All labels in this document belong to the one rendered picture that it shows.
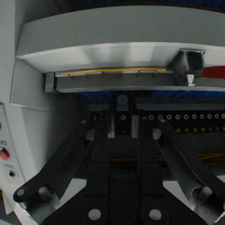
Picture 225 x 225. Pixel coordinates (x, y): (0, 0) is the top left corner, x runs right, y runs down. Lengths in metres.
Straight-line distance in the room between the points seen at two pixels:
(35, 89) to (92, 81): 0.07
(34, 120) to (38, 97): 0.03
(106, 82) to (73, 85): 0.04
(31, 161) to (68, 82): 0.11
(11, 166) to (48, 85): 0.12
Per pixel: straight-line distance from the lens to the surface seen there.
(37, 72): 0.19
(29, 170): 0.21
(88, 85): 0.17
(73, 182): 0.20
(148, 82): 0.17
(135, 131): 0.16
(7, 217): 0.54
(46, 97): 0.20
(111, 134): 0.16
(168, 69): 0.17
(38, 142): 0.20
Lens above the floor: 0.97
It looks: 14 degrees up
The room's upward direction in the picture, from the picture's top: 178 degrees clockwise
